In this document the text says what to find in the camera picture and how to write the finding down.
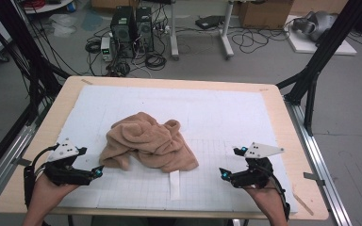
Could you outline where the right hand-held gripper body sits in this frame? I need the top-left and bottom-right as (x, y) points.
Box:
(229, 141), (286, 190)

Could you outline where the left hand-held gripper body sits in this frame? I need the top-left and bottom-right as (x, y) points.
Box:
(42, 137), (92, 186)

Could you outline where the beige terry towel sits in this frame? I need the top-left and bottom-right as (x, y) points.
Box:
(98, 111), (200, 202)

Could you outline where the person's left hand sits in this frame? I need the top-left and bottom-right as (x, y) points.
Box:
(27, 173), (80, 213)

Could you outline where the person's right hand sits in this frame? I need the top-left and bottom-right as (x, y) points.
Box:
(244, 184), (289, 220)

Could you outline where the thin wooden stick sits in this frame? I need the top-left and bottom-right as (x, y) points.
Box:
(291, 191), (315, 217)

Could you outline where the white foam mat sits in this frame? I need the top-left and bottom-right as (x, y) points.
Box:
(58, 84), (299, 215)

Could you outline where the white power supply unit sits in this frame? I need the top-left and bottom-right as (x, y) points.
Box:
(100, 36), (114, 63)

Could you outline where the white desk leg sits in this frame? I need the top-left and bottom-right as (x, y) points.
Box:
(219, 0), (235, 60)
(169, 0), (181, 61)

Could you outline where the white floor board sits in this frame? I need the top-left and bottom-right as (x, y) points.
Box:
(284, 14), (358, 57)

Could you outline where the clear plastic bag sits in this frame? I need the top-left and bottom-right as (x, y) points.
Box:
(48, 13), (78, 37)

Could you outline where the wide black computer tower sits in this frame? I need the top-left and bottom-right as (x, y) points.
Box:
(110, 6), (137, 59)

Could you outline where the flat black device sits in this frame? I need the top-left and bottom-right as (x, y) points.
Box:
(195, 14), (226, 31)

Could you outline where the narrow black computer tower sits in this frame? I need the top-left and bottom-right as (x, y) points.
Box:
(135, 7), (155, 53)

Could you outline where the large cardboard box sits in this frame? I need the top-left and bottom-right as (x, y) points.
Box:
(239, 0), (295, 30)

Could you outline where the round white table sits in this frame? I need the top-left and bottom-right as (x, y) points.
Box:
(23, 0), (74, 15)

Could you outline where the grey rounded device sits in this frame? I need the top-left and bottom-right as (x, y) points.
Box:
(291, 10), (338, 43)

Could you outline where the black metal bracket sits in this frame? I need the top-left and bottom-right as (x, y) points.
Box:
(12, 157), (33, 168)

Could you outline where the aluminium rail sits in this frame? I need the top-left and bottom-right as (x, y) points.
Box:
(0, 103), (55, 215)
(284, 97), (354, 226)

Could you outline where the grey metal bracket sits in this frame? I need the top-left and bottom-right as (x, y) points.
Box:
(304, 171), (326, 186)

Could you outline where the black cable coil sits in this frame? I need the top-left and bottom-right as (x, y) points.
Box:
(144, 51), (168, 72)

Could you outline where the black metal frame strut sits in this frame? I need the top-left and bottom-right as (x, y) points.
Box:
(275, 0), (362, 137)
(0, 0), (72, 186)

